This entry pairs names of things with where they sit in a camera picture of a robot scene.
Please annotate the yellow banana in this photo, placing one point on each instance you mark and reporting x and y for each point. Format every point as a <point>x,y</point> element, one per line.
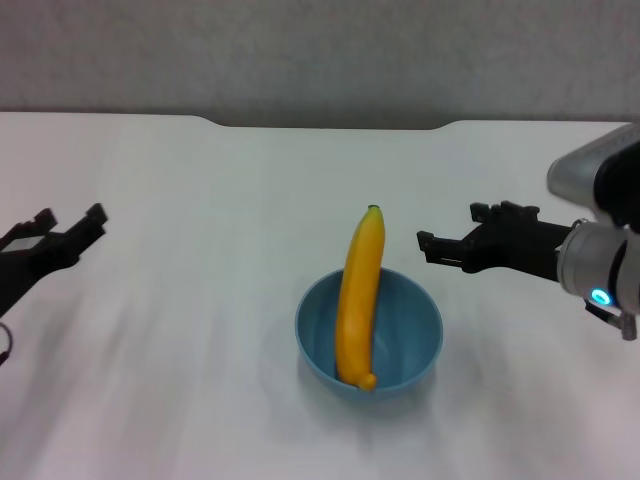
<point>360,300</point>

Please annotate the blue bowl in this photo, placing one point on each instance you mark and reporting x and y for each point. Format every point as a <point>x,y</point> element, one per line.
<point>410,330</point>

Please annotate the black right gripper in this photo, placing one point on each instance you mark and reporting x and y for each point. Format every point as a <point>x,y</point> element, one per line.
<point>515,245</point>

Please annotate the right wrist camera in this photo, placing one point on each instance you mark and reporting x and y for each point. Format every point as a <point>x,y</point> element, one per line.
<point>595,170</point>

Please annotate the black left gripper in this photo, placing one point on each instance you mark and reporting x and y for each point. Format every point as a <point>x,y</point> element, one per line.
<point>30,260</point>

